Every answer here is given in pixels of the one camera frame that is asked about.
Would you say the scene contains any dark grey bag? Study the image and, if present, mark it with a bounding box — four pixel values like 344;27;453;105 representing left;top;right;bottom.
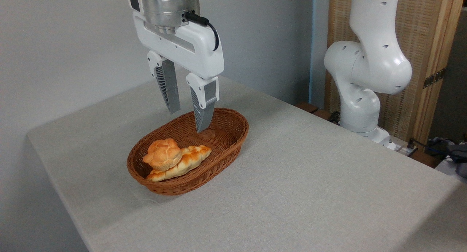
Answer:
425;135;467;178

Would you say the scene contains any braided golden bread loaf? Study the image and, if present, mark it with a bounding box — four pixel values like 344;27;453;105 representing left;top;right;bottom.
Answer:
146;145;212;182

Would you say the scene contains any black plug with cable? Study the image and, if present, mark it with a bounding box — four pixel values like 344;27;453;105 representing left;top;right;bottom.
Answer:
406;138;450;158

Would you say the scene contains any pale blue wall column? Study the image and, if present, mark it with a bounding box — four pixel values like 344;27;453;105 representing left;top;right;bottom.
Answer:
308;0;330;109

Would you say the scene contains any round orange bread roll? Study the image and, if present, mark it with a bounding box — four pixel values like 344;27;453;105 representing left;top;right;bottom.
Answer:
142;138;183;171

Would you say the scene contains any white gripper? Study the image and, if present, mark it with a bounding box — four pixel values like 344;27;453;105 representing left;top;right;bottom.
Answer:
128;0;225;133

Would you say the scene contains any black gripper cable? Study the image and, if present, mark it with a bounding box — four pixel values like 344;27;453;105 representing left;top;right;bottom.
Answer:
184;11;220;52

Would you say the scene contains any dark metal screen hinge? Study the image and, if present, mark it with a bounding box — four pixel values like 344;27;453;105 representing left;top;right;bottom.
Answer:
423;67;447;89

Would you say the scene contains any brown woven wicker basket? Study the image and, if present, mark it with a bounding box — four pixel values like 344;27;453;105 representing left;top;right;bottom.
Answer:
127;108;250;196

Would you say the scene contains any grey tablecloth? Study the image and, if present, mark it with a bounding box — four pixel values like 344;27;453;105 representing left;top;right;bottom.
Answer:
26;68;467;252

